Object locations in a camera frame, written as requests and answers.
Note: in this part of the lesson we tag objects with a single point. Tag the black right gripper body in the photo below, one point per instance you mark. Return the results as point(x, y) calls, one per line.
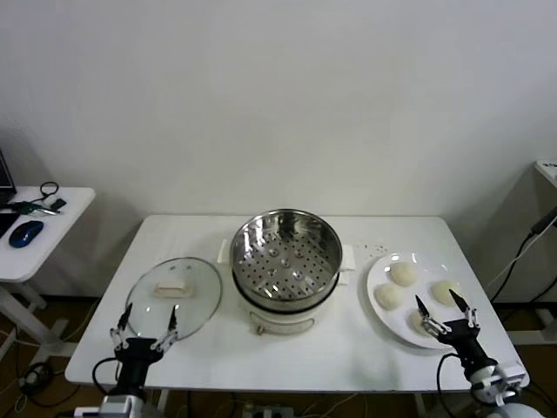
point(461, 339)

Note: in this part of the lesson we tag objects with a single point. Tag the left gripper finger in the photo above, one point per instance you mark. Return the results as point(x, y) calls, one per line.
point(174, 324)
point(117, 337)

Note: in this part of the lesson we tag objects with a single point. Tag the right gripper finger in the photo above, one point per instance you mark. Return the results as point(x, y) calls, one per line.
point(435, 327)
point(472, 318)

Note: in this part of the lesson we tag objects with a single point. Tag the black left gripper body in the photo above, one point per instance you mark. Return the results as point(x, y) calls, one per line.
point(135, 361)

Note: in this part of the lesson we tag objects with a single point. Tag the white steamed baozi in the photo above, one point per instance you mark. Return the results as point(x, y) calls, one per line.
point(404, 275)
point(388, 297)
point(414, 324)
point(441, 292)

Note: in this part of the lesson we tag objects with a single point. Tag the round glass pot lid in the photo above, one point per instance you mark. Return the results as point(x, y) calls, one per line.
point(172, 289)

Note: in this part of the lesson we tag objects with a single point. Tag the stainless steel steamer basket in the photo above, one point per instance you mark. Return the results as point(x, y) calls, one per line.
point(241, 248)

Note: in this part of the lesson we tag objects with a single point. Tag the white round plate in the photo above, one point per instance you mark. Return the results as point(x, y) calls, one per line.
point(426, 265)

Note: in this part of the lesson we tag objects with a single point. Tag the cream electric cooker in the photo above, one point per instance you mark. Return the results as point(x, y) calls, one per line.
point(283, 324)

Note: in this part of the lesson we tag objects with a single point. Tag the white side table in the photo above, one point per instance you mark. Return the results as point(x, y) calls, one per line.
point(69, 226)

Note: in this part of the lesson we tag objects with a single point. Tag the white power strip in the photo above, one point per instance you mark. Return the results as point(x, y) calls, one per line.
point(270, 411)

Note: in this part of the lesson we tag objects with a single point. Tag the blue computer mouse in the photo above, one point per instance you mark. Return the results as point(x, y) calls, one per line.
point(26, 233)

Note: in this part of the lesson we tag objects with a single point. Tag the grey pen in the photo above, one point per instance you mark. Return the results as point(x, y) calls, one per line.
point(50, 211)

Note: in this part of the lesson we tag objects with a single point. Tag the small black device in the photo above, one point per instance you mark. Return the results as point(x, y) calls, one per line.
point(58, 203)

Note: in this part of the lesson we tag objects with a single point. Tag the white cabinet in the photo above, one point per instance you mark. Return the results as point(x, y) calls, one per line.
point(547, 174)

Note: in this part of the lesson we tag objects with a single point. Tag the black laptop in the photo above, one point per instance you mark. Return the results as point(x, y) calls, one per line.
point(5, 174)

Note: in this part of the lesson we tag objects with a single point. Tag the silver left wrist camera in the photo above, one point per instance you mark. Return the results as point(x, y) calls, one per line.
point(115, 407)

